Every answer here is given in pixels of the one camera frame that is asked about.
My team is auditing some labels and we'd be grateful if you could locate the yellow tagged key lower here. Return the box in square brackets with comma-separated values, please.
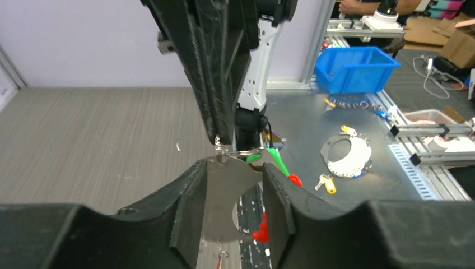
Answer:
[341, 125, 358, 137]

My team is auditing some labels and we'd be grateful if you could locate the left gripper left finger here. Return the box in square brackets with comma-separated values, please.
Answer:
[1, 160, 207, 268]

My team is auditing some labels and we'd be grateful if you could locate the yellow tagged key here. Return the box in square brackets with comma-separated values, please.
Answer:
[314, 174, 337, 194]
[341, 125, 358, 137]

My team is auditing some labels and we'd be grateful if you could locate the cardboard box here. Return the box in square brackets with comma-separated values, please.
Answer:
[404, 16, 474, 68]

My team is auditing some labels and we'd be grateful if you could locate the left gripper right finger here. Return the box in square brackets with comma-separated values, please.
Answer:
[262, 164, 474, 268]

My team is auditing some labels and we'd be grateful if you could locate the key bunch with rings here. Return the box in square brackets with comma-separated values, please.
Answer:
[323, 95, 392, 120]

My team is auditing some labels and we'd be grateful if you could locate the blue plastic bin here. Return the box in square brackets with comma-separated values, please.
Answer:
[314, 47, 401, 95]

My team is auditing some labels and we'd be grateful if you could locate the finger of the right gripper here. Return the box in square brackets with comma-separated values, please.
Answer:
[206, 1, 258, 145]
[141, 1, 223, 145]

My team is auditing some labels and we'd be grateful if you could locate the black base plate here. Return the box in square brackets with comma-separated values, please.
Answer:
[236, 184, 271, 269]

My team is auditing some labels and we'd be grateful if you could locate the yellow tagged key upper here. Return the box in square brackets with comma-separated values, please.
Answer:
[314, 174, 337, 194]

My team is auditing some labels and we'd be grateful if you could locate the green tagged key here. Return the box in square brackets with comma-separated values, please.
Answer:
[245, 148, 290, 177]

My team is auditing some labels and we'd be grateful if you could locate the white basket at right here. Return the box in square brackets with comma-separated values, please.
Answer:
[403, 109, 456, 126]

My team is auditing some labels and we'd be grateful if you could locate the white cable on floor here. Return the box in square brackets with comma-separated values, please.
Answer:
[412, 54, 467, 100]

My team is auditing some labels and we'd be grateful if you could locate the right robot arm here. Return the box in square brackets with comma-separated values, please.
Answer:
[142, 0, 297, 150]

